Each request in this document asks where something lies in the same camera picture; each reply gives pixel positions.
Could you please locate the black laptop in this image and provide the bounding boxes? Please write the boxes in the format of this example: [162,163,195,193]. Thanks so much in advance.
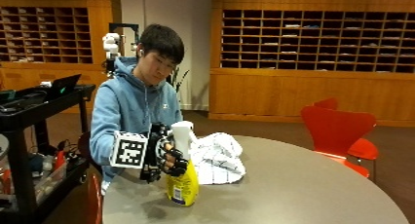
[42,73,82,100]

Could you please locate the white checked cloth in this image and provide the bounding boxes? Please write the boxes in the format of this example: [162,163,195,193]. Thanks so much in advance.
[187,131,247,185]

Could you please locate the black utility cart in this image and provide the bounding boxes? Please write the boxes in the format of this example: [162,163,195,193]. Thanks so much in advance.
[0,83,97,224]

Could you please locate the white marker cube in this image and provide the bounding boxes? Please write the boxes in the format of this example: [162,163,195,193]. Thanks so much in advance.
[108,130,148,169]

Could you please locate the yellow spray bottle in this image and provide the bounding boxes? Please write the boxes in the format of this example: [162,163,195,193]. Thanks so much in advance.
[166,120,200,207]

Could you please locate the green plant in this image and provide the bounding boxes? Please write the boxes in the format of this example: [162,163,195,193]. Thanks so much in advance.
[171,67,190,93]

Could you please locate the wooden pigeonhole shelf unit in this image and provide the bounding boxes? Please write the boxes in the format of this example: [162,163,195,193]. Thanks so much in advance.
[219,9,415,74]
[0,5,94,65]

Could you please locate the red chair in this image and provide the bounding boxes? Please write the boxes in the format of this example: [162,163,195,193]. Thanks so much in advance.
[312,97,380,183]
[299,105,377,179]
[85,173,103,224]

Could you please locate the clear plastic bin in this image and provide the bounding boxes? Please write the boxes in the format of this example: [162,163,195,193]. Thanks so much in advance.
[29,162,70,204]

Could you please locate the the person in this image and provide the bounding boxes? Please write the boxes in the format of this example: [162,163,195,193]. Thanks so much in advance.
[87,23,184,196]

